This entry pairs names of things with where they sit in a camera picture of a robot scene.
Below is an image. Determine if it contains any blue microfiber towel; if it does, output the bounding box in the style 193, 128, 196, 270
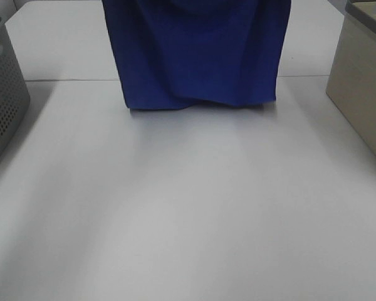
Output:
102, 0, 291, 110

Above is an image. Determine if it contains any grey perforated plastic basket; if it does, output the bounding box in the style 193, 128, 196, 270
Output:
0, 16, 30, 157

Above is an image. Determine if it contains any beige storage box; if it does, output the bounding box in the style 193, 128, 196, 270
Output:
326, 1, 376, 156

